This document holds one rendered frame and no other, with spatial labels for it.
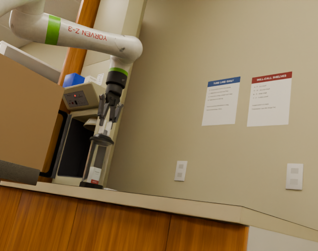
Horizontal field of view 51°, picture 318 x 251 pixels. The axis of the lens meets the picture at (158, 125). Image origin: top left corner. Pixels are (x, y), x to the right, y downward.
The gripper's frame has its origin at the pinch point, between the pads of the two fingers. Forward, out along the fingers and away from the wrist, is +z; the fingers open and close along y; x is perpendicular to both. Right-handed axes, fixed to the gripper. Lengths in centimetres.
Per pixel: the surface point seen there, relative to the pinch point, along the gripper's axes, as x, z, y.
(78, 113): -49, -17, -15
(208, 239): 68, 37, 11
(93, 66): -46, -47, -15
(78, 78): -46, -35, -7
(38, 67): -155, -74, -29
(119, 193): 35.1, 29.0, 14.6
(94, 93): -26.4, -23.7, -7.7
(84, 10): -63, -89, -8
